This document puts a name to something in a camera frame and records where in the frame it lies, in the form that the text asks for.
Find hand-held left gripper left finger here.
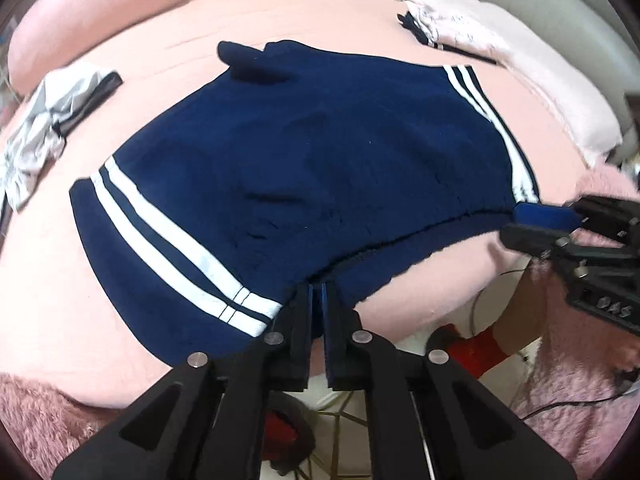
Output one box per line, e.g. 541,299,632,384
52,282,316,480

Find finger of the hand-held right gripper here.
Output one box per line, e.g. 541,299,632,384
500,225,640,283
512,195,640,250

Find gold wire rack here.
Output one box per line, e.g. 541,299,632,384
292,405,373,480

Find red slipper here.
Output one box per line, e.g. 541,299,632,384
264,409,317,462
447,324,508,378

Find pink pillow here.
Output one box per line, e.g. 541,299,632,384
9,0,203,93

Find black cable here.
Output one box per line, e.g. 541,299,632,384
520,390,628,422

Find folded pink printed pajamas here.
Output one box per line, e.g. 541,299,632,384
397,0,501,67

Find white shirt with navy trim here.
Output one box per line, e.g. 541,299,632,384
0,62,124,212

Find bed with pink sheet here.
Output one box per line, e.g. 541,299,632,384
0,0,601,411

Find grey padded headboard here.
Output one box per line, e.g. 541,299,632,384
432,0,640,128

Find navy shorts with white stripes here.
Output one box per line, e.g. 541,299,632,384
69,40,542,368

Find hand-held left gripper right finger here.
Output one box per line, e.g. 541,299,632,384
320,282,578,480

